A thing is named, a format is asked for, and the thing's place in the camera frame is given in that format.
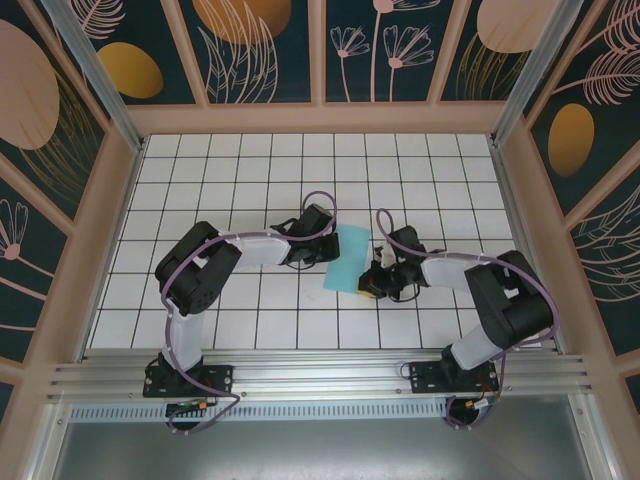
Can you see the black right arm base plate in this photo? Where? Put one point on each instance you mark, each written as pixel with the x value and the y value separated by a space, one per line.
pixel 425 380

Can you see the grey metal sheet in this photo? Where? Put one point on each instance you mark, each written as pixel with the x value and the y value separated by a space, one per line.
pixel 320 450

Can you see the dark wall panel, orange oval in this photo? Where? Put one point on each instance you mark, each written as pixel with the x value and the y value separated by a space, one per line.
pixel 570 140
pixel 130 70

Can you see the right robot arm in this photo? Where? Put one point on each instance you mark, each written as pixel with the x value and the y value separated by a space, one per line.
pixel 450 272

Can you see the wall panel with pink flowers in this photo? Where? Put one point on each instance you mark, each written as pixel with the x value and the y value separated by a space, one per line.
pixel 400 75

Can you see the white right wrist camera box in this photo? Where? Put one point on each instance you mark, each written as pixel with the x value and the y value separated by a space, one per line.
pixel 384 256

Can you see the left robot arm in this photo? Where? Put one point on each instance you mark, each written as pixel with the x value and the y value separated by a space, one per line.
pixel 260 255

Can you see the yellow power connector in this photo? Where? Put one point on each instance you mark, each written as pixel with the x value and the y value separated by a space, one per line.
pixel 472 404

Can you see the long aluminium base rail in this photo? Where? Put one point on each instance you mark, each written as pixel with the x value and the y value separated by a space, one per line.
pixel 320 372

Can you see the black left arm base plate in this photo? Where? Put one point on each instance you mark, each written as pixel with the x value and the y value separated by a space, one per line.
pixel 220 380

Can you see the wall panel with leaf outlines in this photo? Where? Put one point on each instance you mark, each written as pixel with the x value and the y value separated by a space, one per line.
pixel 615 260

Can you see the aluminium side rail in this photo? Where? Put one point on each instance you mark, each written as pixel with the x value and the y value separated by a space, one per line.
pixel 523 240

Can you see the wall panel with single flower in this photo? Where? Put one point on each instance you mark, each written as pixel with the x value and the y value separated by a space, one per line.
pixel 20 280

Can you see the wall panel with pink circle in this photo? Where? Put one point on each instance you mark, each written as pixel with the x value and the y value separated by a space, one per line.
pixel 30 100
pixel 500 25

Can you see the small black controller board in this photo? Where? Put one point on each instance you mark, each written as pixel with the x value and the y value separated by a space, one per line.
pixel 187 406

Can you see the aluminium corner post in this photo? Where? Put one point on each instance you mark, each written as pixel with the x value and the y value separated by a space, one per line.
pixel 95 75
pixel 530 65

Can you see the aluminium frame bar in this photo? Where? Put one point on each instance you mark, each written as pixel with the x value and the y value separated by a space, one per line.
pixel 597 440
pixel 47 445

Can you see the teal cloth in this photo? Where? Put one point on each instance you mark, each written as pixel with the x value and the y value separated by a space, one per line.
pixel 350 255

